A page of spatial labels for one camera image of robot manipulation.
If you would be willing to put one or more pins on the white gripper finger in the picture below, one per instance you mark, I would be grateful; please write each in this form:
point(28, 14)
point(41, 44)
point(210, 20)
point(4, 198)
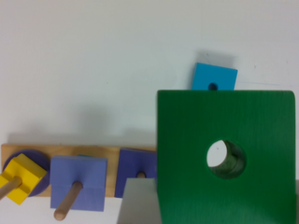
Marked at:
point(140, 203)

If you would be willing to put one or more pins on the green square block with hole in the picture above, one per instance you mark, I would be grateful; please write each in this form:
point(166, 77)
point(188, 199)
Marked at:
point(258, 125)

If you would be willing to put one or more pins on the dark purple square block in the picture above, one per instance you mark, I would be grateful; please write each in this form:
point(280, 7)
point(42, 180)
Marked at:
point(131, 163)

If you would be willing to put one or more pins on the light purple square block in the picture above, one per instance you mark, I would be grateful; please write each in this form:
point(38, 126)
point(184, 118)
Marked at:
point(91, 172)

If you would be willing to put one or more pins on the yellow notched block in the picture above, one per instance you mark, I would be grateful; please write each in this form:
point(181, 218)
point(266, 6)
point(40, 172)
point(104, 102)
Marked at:
point(30, 174)

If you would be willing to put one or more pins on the blue square block with hole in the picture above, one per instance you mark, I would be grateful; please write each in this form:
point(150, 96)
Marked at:
point(207, 77)

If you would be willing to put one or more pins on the front wooden peg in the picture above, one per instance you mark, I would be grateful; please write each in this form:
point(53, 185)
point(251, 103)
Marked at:
point(141, 175)

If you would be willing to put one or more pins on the wooden peg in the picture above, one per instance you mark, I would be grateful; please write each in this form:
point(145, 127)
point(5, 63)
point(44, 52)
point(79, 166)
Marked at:
point(141, 175)
point(64, 207)
point(12, 184)

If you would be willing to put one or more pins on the wooden peg base board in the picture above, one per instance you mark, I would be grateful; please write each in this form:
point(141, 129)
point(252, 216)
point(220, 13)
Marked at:
point(111, 153)

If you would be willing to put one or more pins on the middle wooden peg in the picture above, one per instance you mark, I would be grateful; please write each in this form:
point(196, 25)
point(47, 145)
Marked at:
point(64, 207)

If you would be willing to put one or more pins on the dark purple round disc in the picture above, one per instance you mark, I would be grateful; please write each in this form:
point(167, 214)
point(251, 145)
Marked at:
point(40, 159)

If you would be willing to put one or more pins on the back wooden peg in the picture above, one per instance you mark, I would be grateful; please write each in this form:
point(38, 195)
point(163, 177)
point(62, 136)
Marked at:
point(12, 184)

